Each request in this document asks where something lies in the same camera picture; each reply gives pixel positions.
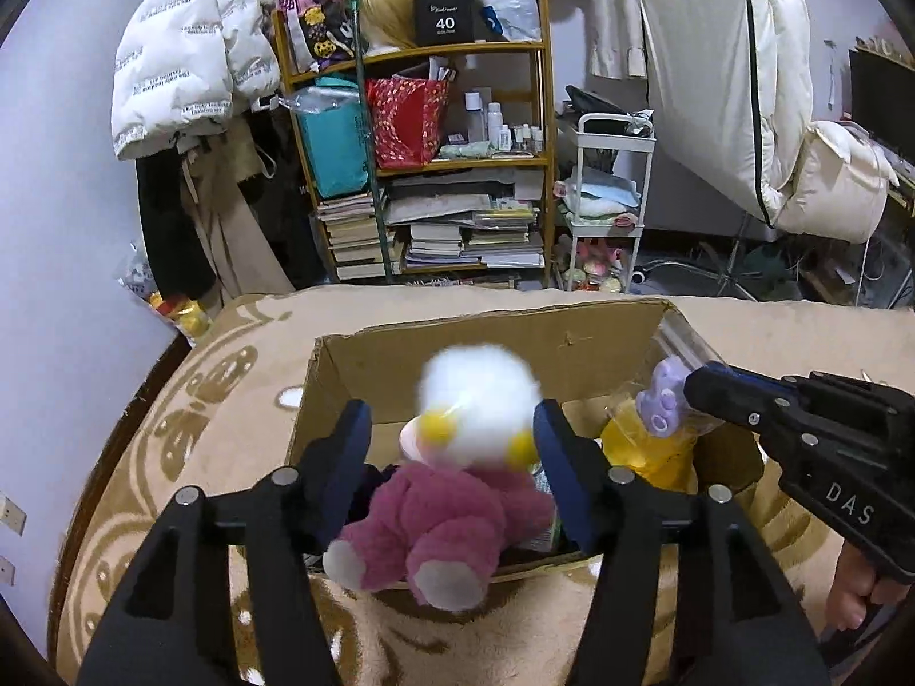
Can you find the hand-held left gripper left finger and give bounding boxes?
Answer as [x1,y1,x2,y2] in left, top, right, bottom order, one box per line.
[75,398,374,686]

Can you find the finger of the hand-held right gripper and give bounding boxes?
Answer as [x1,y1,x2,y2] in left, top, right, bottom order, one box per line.
[682,363,802,437]

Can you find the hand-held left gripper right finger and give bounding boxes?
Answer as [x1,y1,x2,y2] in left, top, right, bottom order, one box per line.
[532,398,834,686]

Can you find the purple toy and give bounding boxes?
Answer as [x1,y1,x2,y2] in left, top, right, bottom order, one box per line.
[604,314,723,444]

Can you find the white fluffy plush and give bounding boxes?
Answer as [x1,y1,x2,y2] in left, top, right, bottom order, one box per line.
[399,344,543,473]

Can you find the pink bear plush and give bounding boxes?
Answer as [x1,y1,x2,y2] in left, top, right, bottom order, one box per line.
[321,461,559,612]

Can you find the cardboard box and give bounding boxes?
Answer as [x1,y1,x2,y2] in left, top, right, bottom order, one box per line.
[286,296,766,580]

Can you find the person's right hand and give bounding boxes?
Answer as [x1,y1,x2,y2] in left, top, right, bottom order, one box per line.
[824,545,908,643]

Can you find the yellow snack packet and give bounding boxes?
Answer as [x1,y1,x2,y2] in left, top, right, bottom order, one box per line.
[599,400,700,494]

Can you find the black chair base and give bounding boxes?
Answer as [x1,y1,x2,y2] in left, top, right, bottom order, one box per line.
[629,236,766,301]

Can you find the beige patterned rug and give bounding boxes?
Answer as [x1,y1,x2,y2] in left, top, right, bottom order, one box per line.
[46,289,915,686]

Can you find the plush toys in cart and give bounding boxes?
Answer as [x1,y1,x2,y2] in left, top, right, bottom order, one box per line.
[564,236,630,294]

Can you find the stack of books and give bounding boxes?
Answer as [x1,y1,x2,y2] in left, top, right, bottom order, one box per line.
[315,171,548,283]

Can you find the folded blue towels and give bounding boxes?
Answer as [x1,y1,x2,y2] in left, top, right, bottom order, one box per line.
[564,167,641,219]

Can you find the beige hanging coat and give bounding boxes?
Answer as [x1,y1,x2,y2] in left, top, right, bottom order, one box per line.
[178,114,294,294]

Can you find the clear snack bag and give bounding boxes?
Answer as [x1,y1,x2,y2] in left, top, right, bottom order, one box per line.
[114,243,216,340]

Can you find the white trolley cart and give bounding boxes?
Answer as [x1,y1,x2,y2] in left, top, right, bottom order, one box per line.
[558,110,657,294]

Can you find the black hanging coat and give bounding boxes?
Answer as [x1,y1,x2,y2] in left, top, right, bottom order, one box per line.
[136,150,216,301]

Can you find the green thin pole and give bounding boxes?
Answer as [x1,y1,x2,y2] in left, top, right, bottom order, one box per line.
[350,0,394,280]

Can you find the teal bag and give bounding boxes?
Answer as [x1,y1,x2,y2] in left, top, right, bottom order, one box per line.
[286,75,373,201]

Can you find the red patterned bag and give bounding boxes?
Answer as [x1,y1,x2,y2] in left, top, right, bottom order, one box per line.
[364,75,451,169]

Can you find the black monitor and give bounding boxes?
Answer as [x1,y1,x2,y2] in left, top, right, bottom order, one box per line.
[849,46,915,173]

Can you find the cream padded coat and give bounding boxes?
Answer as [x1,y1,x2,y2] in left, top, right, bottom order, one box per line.
[632,0,902,244]

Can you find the group of white bottles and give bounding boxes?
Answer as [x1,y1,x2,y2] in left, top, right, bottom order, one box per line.
[447,89,544,158]

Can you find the beige hanging garment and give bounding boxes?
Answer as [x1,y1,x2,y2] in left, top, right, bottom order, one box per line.
[586,0,651,79]

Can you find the wooden shelf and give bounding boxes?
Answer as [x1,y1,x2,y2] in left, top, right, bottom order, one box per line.
[273,0,559,290]

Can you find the black pink printed bag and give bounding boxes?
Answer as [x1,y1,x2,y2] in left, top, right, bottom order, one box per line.
[282,0,359,73]

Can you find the blonde wig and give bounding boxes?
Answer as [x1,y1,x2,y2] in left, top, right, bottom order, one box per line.
[357,0,423,51]

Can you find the black box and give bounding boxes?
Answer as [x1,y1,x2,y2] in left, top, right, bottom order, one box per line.
[413,0,474,47]

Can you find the white puffer jacket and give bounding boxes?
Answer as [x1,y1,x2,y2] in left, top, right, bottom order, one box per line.
[110,0,281,162]

